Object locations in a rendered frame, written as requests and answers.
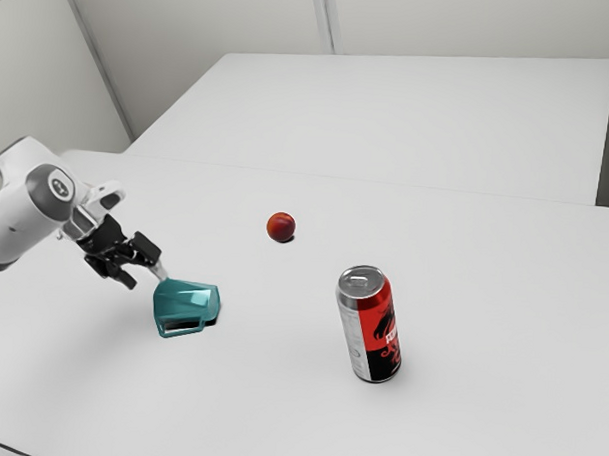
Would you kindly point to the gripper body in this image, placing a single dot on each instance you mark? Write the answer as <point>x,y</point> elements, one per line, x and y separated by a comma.
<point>104,236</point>

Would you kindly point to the red black silver can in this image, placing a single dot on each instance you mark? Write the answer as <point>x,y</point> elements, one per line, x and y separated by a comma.
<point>370,324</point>

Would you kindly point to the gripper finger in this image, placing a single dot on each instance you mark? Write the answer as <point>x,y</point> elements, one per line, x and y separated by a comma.
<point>147,255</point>
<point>112,272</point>

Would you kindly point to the red round fruit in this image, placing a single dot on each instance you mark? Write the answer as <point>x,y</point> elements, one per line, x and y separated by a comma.
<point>280,226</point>

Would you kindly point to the teal faceted mug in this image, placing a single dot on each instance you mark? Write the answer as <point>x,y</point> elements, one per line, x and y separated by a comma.
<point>184,306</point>

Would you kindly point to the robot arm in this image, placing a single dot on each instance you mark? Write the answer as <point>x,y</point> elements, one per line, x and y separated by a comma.
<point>20,208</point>

